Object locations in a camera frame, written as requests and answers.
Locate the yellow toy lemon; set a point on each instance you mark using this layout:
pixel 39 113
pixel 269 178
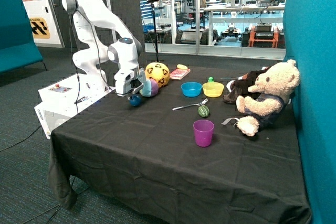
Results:
pixel 180 66

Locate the black tablecloth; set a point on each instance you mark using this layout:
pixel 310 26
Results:
pixel 147 158

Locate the green toy pepper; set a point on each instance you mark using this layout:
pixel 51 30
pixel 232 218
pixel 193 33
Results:
pixel 203 111

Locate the pastel multicolour soft ball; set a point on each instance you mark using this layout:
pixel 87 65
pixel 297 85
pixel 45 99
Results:
pixel 150 88

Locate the silver metal fork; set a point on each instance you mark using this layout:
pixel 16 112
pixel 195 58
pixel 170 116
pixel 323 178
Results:
pixel 195 104

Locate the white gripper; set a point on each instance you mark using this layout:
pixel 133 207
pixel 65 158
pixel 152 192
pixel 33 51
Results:
pixel 129 81

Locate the purple plastic cup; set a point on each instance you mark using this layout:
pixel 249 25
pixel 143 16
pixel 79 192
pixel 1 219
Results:
pixel 203 132

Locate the teal sofa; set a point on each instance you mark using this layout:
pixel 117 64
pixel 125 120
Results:
pixel 17 44

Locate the blue plastic bowl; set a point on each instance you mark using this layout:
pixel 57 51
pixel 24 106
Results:
pixel 191 89

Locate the red book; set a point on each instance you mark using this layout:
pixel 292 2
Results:
pixel 179 74

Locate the yellow black sign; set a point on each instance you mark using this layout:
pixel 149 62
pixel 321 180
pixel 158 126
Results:
pixel 39 28

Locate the beige teddy bear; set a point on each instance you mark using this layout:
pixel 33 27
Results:
pixel 275 87

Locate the teal partition panel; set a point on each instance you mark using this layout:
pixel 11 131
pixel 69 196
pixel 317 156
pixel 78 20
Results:
pixel 310 40

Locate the black marker pen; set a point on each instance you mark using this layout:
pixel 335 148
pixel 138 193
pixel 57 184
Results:
pixel 80 100

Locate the yellow black soccer ball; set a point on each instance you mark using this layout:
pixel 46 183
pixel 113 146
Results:
pixel 159 72

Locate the small blue ball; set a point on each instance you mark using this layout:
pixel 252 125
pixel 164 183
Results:
pixel 136 100

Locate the yellow plastic bowl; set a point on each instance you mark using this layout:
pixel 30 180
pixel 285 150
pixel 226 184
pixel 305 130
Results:
pixel 213 89

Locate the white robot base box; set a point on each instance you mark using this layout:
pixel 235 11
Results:
pixel 57 100

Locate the dark brown cloth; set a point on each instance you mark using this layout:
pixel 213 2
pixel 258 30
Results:
pixel 240 86

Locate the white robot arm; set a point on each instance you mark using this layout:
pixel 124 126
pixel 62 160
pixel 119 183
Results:
pixel 87 16

